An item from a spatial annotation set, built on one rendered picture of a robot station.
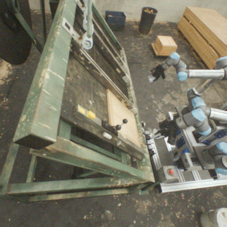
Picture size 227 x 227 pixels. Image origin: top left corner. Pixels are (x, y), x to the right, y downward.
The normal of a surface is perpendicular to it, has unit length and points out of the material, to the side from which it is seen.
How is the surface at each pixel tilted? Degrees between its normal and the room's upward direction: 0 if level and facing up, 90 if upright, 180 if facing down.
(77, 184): 0
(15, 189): 0
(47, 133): 51
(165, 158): 0
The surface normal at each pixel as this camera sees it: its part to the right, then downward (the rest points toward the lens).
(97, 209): 0.12, -0.59
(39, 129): 0.85, -0.37
